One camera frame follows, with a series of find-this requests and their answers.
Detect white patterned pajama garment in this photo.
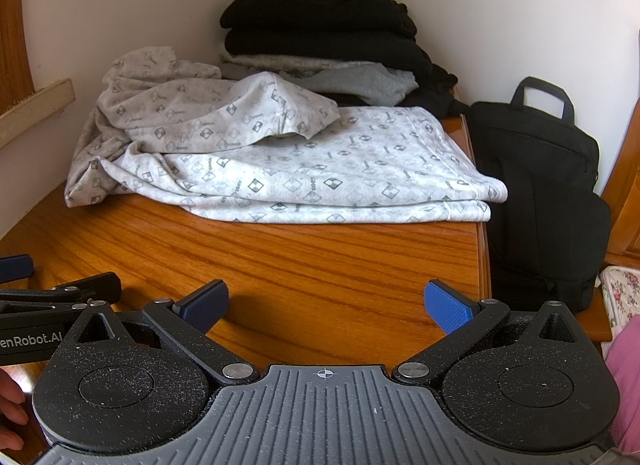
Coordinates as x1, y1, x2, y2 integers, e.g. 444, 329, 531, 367
64, 47, 340, 207

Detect grey folded clothes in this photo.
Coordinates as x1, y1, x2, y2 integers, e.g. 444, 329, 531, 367
220, 48, 419, 107

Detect black clothes pile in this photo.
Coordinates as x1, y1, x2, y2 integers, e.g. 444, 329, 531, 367
219, 0, 469, 118

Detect person's left hand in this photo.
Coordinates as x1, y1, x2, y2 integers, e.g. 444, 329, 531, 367
0, 369, 28, 451

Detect black laptop bag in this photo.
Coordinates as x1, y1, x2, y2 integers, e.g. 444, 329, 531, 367
466, 76, 611, 312

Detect wooden ledge strip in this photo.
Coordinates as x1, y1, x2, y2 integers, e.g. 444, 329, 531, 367
0, 78, 76, 149

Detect floral fabric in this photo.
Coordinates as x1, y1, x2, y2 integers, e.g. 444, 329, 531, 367
600, 266, 640, 338

